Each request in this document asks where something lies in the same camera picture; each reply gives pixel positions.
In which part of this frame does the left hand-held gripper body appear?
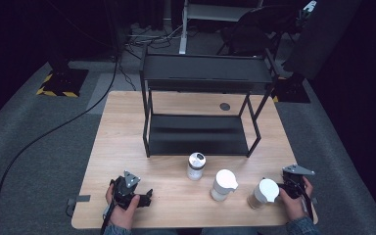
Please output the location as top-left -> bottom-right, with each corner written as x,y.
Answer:
110,169 -> 149,211

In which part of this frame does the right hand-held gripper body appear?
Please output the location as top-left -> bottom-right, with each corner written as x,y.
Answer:
281,164 -> 316,201

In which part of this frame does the white round-lid jar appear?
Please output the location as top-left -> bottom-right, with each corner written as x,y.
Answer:
247,177 -> 281,211

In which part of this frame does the silver-lid glass jar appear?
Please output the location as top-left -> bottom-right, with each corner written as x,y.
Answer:
186,152 -> 208,182

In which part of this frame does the black two-tier metal rack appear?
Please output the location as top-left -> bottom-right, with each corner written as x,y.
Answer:
139,47 -> 280,159

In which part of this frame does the person's right hand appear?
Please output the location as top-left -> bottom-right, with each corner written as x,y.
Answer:
278,176 -> 314,223

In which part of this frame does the person's left hand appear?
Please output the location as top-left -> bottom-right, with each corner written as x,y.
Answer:
105,183 -> 142,230

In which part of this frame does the grey table edge clamp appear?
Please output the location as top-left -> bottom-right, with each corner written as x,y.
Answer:
66,194 -> 92,217

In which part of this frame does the white spout-lid jar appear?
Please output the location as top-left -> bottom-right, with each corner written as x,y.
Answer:
210,168 -> 239,203

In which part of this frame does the black yellow-striped stand base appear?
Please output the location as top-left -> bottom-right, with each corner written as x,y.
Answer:
35,58 -> 90,98
271,72 -> 311,105

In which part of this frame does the dark grey panel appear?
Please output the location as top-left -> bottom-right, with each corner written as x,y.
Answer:
282,0 -> 364,81

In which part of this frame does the black chair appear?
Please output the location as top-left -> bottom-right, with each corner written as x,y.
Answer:
215,4 -> 306,57

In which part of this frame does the white device on stand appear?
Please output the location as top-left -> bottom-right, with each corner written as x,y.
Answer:
302,0 -> 318,16

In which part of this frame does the right hand-held gripper cable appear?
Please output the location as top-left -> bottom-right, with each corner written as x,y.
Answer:
298,184 -> 315,221

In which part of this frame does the hand-held gripper cable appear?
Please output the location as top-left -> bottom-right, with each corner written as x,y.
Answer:
99,201 -> 116,235
298,184 -> 315,221

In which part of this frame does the left hand-held gripper cable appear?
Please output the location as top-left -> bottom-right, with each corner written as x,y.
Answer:
99,201 -> 116,235

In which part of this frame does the long black floor cable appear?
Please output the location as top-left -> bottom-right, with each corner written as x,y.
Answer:
0,48 -> 120,235

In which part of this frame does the tangle of floor cables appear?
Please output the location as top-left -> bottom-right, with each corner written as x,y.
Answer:
122,23 -> 184,51

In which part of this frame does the white desk frame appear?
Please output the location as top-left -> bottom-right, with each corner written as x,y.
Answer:
178,0 -> 264,56

